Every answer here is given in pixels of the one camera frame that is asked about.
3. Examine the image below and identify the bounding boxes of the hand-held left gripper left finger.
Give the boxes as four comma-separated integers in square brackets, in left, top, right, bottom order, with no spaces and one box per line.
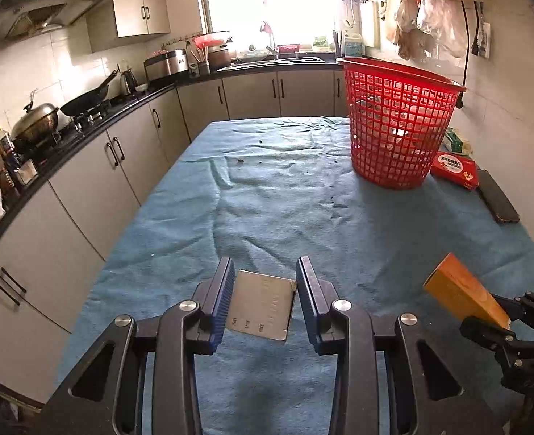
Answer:
[45,256,236,435]

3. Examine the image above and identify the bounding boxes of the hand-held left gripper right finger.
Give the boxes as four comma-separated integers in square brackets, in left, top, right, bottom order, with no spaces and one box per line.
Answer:
[295,256,480,435]

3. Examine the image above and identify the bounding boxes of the white medicine box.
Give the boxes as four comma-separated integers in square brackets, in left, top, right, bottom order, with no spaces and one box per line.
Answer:
[224,269,297,341]

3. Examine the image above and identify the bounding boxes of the mustard yellow box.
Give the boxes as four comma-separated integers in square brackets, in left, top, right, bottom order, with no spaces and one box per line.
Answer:
[423,253,512,331]

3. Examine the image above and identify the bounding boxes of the red plastic basket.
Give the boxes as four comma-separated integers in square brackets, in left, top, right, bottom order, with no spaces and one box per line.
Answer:
[337,57,467,191]

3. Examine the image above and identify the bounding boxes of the blue table cloth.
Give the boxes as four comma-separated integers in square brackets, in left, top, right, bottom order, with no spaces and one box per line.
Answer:
[56,115,534,435]

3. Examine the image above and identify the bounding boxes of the black phone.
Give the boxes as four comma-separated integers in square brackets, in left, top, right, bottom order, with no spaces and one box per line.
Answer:
[475,169,521,225]

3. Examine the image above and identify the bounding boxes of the red snack packet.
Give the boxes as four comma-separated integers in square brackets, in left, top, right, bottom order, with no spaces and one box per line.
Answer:
[430,151,480,191]

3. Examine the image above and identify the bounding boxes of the cream base cabinets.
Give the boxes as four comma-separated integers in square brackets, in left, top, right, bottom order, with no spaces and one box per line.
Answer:
[0,70,351,411]

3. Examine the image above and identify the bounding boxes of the green snack packet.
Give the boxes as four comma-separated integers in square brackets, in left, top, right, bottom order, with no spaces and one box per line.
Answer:
[439,127,473,157]

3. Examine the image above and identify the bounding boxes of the black kitchen countertop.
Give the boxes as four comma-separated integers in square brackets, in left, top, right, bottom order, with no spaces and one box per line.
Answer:
[0,57,345,282]

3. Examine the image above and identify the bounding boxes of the gas stove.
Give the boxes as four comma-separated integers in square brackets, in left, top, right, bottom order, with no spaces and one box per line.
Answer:
[36,95,136,146]

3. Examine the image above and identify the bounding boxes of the small white container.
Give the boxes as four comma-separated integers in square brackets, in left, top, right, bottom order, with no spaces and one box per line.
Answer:
[12,159,39,186]

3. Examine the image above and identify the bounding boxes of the utensil holder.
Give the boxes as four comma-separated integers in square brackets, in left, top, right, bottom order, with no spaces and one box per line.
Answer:
[188,47,211,78]

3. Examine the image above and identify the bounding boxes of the steel kettle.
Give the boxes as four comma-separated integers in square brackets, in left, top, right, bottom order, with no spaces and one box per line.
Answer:
[120,68,138,96]

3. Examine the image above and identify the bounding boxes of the black wok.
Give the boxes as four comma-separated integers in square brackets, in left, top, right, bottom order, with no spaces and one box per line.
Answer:
[61,70,119,117]

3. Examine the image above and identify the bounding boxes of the silver rice cooker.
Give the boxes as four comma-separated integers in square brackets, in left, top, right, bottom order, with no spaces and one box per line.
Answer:
[144,49,190,82]

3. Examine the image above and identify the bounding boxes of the pot with red lid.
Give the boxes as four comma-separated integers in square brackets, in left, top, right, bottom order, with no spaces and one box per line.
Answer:
[193,32,232,71]

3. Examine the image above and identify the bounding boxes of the steel pot with lid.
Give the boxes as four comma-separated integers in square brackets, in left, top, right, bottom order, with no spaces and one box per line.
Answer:
[11,102,62,146]

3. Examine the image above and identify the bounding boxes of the blue white detergent bottle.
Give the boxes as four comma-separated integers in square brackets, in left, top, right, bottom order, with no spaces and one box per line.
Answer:
[343,27,364,58]

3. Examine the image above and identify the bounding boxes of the dark sauce bottle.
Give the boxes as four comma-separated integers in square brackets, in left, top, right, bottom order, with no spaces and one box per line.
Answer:
[0,124,21,177]

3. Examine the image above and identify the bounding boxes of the window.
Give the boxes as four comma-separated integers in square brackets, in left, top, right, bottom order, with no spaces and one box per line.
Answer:
[201,0,354,55]

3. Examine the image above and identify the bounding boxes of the hanging plastic bags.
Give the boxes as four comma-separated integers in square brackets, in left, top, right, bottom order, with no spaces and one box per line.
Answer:
[385,0,484,62]

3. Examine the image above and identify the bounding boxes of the range hood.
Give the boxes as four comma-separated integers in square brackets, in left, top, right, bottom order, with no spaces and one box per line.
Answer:
[0,0,118,62]

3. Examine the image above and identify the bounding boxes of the black power cable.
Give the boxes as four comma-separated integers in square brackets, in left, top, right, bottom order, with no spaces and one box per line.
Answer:
[461,0,472,109]

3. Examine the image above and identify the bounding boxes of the white wall socket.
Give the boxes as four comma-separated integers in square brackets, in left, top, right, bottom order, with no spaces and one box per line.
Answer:
[472,2,493,59]

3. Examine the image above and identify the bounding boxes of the cream wall cabinets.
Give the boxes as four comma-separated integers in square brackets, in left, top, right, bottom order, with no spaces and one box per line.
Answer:
[18,0,172,53]

